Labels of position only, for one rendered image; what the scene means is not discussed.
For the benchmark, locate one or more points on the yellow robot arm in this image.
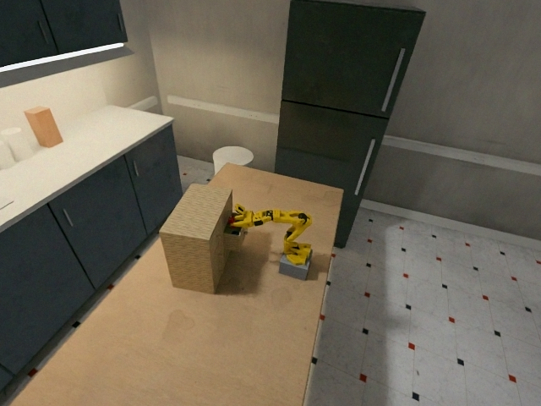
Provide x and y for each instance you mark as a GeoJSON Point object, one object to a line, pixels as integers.
{"type": "Point", "coordinates": [299, 225]}

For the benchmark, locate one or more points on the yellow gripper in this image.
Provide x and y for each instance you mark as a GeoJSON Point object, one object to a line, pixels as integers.
{"type": "Point", "coordinates": [246, 216]}

